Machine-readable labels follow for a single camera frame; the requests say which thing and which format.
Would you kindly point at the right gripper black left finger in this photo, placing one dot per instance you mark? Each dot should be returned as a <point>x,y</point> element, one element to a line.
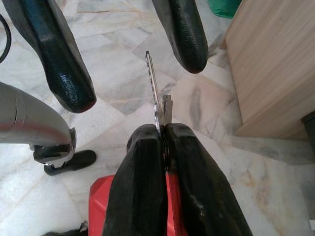
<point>137,184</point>

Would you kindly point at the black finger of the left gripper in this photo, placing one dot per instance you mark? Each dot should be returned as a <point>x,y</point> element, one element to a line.
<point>187,41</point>
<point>61,73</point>

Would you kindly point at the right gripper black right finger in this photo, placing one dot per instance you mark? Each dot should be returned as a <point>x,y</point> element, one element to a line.
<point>201,196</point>

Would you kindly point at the silver key bunch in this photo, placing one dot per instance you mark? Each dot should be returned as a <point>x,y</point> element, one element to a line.
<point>154,98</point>

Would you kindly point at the red plastic stool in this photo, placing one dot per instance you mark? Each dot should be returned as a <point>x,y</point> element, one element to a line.
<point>101,209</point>

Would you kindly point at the green plastic item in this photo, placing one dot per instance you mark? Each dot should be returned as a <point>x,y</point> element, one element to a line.
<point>221,8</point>

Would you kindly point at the black robot left foot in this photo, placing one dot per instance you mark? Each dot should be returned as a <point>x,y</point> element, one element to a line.
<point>78,159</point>

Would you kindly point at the black robot foot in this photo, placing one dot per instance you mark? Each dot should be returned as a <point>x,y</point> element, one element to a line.
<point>78,159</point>
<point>64,233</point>

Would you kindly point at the black robot right foot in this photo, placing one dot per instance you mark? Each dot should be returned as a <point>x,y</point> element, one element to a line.
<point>64,233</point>

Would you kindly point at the light wooden cabinet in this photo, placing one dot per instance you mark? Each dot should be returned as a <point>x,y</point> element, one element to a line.
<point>270,73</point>

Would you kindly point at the dark grey bin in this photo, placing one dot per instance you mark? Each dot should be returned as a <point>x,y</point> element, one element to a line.
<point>309,127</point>

